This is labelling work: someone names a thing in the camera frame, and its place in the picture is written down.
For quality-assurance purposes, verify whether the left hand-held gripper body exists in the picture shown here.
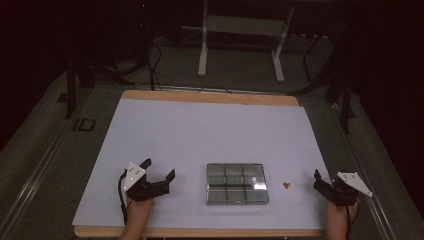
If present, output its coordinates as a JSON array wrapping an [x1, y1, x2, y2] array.
[[123, 162, 171, 202]]

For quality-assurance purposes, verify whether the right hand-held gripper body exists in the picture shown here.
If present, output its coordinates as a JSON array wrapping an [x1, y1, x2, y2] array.
[[313, 171, 374, 207]]

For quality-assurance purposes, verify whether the clear plastic compartment box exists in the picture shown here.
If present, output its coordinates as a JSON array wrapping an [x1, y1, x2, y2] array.
[[205, 162, 270, 206]]

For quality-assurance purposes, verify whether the person's right hand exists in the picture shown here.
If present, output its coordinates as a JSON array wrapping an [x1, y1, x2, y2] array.
[[325, 198, 360, 229]]

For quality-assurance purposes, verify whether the person's left hand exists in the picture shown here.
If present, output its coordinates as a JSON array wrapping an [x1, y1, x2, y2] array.
[[126, 196, 156, 222]]

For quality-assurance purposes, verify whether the white table mat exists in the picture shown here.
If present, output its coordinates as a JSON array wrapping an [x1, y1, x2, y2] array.
[[71, 97, 335, 231]]

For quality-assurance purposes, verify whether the black metal stand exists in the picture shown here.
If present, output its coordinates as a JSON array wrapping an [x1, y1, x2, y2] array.
[[57, 56, 137, 120], [288, 33, 357, 135]]

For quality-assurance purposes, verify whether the white metal stand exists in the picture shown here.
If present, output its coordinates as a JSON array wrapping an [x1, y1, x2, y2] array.
[[197, 0, 296, 84]]

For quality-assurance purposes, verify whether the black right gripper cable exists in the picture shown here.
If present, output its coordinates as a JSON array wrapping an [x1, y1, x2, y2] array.
[[344, 199, 361, 240]]

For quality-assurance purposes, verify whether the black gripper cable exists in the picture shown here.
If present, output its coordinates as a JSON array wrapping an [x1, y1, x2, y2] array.
[[117, 169, 130, 226], [344, 199, 361, 240]]

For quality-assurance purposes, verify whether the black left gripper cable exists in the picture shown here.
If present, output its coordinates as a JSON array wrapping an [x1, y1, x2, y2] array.
[[117, 169, 130, 226]]

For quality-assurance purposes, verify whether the black floor bracket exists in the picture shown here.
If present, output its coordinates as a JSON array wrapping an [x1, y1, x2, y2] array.
[[71, 117, 97, 132]]

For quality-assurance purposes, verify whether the black floor cable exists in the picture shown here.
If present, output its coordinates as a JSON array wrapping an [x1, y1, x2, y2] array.
[[146, 39, 173, 92]]

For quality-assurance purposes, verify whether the metal floor rail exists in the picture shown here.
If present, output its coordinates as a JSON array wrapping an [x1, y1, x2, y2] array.
[[0, 109, 81, 234]]

